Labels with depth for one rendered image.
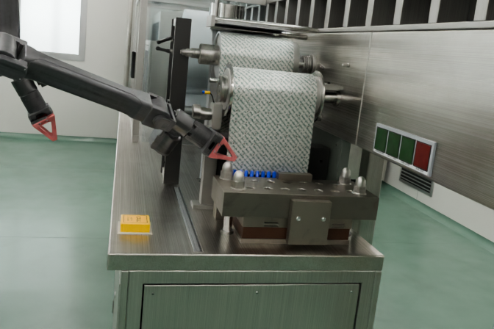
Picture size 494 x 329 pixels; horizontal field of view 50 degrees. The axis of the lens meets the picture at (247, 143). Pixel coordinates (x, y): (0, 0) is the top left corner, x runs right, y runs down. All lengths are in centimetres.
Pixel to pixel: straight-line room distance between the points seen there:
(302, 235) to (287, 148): 28
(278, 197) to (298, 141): 25
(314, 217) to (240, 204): 19
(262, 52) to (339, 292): 76
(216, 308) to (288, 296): 17
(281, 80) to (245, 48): 25
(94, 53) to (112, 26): 40
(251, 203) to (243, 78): 35
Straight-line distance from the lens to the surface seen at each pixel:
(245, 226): 128
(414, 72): 120
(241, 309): 129
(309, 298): 133
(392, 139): 124
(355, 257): 133
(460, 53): 107
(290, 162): 147
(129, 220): 132
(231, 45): 164
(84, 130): 704
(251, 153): 143
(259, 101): 141
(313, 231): 130
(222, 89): 141
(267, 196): 126
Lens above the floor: 136
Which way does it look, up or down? 10 degrees down
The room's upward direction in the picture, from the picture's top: 6 degrees clockwise
